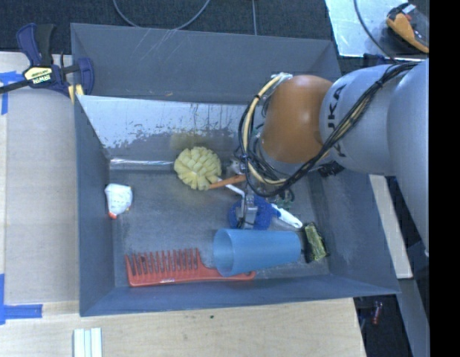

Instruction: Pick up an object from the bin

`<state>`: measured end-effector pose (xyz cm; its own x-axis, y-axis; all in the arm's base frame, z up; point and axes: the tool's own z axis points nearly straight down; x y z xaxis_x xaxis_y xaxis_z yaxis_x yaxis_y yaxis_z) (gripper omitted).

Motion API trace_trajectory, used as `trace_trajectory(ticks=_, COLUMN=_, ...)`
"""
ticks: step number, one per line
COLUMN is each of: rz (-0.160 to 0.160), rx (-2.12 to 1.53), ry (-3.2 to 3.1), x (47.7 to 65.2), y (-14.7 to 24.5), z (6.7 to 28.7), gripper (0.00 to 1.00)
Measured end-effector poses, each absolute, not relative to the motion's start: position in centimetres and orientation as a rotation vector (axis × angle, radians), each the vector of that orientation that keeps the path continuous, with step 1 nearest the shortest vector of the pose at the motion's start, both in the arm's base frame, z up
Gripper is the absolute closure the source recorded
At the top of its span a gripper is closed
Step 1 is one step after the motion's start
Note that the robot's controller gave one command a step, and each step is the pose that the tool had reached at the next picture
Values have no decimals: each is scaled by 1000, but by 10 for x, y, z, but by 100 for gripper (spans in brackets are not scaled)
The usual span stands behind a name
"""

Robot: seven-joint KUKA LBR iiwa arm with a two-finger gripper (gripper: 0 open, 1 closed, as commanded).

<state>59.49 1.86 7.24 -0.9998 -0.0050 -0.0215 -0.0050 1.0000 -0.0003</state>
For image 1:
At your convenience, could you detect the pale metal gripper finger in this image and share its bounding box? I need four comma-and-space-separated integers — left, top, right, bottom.
238, 195, 254, 225
244, 206, 259, 230

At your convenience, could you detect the blue plastic cup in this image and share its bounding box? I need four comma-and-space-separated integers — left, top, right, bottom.
212, 228, 302, 278

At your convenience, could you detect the yellow and black packet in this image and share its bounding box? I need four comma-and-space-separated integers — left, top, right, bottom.
302, 222, 329, 264

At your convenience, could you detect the grey metal bin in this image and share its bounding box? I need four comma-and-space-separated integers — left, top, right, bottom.
69, 22, 402, 318

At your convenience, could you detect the red comb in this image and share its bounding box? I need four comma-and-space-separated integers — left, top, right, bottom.
123, 247, 257, 288

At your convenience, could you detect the white and orange toy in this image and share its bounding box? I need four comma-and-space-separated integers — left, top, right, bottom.
103, 182, 135, 220

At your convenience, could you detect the blue brush white handle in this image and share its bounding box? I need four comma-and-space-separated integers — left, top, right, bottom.
224, 183, 304, 231

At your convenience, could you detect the yellow sponge brush orange handle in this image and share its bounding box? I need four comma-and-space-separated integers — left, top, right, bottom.
173, 146, 247, 192

